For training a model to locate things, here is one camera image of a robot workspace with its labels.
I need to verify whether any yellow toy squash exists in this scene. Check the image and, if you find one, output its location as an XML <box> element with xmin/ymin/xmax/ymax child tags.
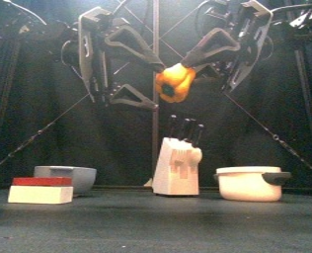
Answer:
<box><xmin>156</xmin><ymin>62</ymin><xmax>198</xmax><ymax>104</ymax></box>

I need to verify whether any white toy knife block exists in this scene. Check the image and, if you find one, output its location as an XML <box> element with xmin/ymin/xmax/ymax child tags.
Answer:
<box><xmin>152</xmin><ymin>136</ymin><xmax>205</xmax><ymax>197</ymax></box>

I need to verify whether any grey bowl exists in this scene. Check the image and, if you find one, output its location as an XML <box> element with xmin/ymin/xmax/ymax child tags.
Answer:
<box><xmin>33</xmin><ymin>165</ymin><xmax>98</xmax><ymax>196</ymax></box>

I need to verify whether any red flat block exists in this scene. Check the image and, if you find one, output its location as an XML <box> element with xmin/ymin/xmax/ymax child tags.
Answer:
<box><xmin>11</xmin><ymin>176</ymin><xmax>73</xmax><ymax>188</ymax></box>

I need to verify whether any white rectangular block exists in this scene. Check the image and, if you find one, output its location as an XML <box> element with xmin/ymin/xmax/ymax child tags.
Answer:
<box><xmin>7</xmin><ymin>185</ymin><xmax>75</xmax><ymax>206</ymax></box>

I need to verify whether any black-handled toy knife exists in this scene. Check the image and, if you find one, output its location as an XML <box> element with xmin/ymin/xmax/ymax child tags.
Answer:
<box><xmin>166</xmin><ymin>114</ymin><xmax>178</xmax><ymax>139</ymax></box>
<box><xmin>192</xmin><ymin>123</ymin><xmax>206</xmax><ymax>148</ymax></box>
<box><xmin>177</xmin><ymin>117</ymin><xmax>193</xmax><ymax>141</ymax></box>

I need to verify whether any vertical metal frame pole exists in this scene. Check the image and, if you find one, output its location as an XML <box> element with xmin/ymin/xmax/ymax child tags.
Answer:
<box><xmin>152</xmin><ymin>0</ymin><xmax>161</xmax><ymax>187</ymax></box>

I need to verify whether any diagonal frame brace rod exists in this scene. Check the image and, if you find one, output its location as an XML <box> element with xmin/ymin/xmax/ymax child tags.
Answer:
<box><xmin>224</xmin><ymin>93</ymin><xmax>312</xmax><ymax>181</ymax></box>
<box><xmin>0</xmin><ymin>93</ymin><xmax>91</xmax><ymax>176</ymax></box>

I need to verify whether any white pot with grey handles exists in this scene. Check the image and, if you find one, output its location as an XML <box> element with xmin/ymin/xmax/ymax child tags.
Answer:
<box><xmin>213</xmin><ymin>165</ymin><xmax>293</xmax><ymax>203</ymax></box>

